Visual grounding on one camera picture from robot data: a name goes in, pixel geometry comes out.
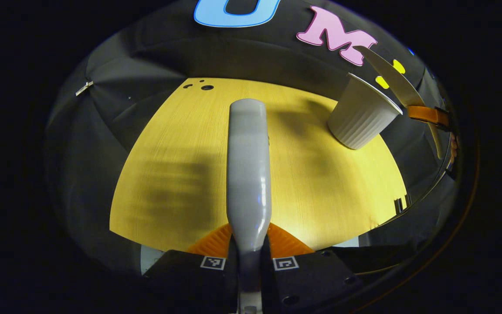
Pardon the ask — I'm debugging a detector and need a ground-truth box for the grey plastic dustpan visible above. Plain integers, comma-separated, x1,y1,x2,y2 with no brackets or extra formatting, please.
353,45,446,160

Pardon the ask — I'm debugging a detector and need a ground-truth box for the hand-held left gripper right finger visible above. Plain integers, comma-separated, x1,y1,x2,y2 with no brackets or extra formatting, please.
261,223,360,314

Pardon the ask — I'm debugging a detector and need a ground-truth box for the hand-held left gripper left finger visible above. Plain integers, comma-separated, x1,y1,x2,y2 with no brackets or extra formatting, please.
141,223,239,314

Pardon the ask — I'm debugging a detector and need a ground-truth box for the white ribbed garbage bin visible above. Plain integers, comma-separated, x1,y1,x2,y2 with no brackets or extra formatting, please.
327,73,404,150

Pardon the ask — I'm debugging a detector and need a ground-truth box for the black backdrop cloth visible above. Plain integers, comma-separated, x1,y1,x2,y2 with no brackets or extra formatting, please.
44,0,461,280

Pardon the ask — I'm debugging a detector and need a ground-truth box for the silver metal clip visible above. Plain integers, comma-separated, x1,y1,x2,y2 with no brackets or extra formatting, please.
75,80,94,97

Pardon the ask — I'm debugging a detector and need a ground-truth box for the wooden desktop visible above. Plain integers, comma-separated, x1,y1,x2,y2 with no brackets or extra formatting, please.
109,78,408,254

